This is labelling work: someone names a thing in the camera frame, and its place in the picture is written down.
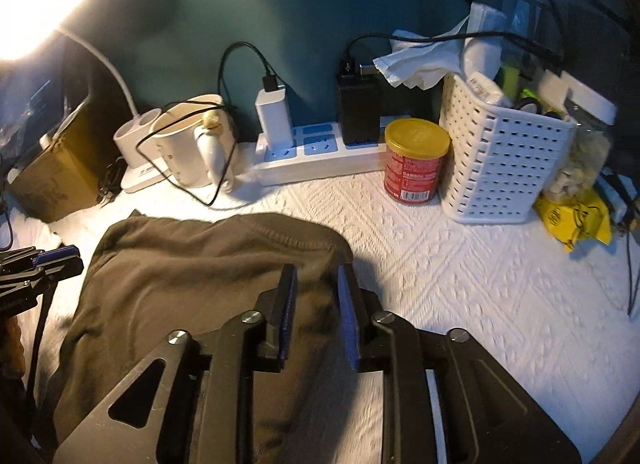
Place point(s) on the glass jar white lid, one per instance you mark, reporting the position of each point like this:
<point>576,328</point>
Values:
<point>593,117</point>

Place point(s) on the black power adapter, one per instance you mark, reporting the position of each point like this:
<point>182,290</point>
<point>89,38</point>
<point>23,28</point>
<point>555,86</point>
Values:
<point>358,104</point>

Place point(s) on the dark brown t-shirt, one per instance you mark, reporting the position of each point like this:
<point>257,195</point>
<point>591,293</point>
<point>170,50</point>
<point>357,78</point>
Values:
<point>149,276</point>

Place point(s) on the cardboard box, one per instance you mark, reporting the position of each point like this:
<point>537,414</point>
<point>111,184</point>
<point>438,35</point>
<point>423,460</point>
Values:
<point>65,177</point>

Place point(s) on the white power strip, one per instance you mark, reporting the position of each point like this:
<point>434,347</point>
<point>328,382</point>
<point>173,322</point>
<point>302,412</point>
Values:
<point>319,152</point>

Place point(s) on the white usb charger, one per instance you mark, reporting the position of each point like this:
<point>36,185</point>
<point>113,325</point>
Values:
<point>274,116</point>

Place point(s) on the yellow snack packet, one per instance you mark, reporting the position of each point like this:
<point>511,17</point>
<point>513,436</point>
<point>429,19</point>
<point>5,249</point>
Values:
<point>586,218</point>

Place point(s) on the red can yellow lid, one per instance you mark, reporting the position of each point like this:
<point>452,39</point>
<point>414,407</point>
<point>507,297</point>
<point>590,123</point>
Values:
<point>416,149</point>

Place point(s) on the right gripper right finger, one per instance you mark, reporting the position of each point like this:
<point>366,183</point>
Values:
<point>445,398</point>

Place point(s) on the tablet screen with plastic bag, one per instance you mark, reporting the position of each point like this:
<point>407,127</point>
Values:
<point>40,91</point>

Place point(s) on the white cartoon mug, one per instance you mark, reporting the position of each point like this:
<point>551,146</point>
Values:
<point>195,139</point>

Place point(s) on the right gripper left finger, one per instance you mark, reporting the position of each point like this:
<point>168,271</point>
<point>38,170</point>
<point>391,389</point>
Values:
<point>190,400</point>

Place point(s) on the white perforated plastic basket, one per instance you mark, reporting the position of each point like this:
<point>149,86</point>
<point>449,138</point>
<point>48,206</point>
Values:
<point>499,159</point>

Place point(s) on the person's left hand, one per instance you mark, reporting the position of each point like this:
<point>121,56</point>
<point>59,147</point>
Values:
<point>12,358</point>

